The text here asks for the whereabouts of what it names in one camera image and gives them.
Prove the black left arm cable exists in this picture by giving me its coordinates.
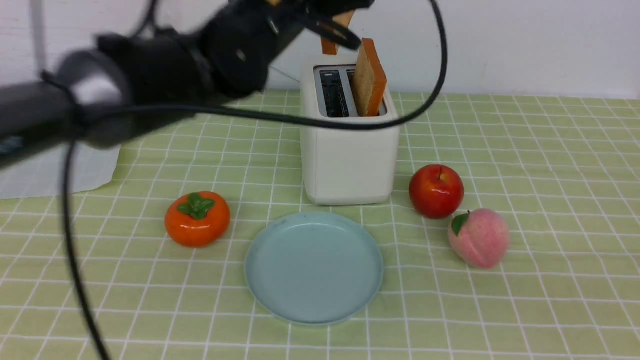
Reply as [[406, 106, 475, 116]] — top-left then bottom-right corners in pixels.
[[62, 0, 448, 360]]

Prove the orange persimmon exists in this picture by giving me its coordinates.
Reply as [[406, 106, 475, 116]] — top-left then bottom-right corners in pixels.
[[163, 191, 231, 248]]

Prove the toast slice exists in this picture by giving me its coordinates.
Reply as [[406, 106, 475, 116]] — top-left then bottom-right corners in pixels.
[[321, 10, 355, 56], [350, 38, 387, 117]]

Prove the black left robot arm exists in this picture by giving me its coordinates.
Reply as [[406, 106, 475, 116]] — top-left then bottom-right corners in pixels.
[[1, 0, 373, 168]]

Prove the green checkered tablecloth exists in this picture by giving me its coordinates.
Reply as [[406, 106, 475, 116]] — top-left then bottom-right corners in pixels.
[[0, 89, 640, 360]]

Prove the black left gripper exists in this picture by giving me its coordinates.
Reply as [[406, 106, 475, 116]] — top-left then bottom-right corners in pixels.
[[270, 0, 374, 51]]

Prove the pink peach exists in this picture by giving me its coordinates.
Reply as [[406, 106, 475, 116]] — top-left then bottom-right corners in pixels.
[[447, 208, 510, 269]]

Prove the red apple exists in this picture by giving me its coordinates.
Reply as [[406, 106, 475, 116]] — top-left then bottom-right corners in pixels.
[[408, 163, 466, 220]]

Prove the light blue plate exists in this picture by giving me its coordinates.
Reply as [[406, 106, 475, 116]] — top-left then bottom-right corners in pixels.
[[244, 212, 385, 326]]

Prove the white toaster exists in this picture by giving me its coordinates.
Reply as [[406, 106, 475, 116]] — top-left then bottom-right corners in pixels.
[[300, 55, 400, 207]]

